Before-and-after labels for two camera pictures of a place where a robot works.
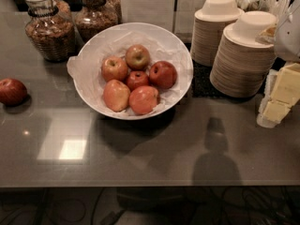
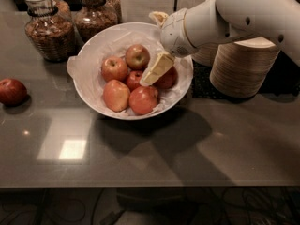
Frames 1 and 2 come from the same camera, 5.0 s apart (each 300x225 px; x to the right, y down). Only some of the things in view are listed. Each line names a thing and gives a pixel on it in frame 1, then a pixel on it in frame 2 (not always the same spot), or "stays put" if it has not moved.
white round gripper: (289, 39) → (174, 33)
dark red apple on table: (12, 92) stays put
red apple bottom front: (142, 99) stays put
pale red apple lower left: (116, 95) stays put
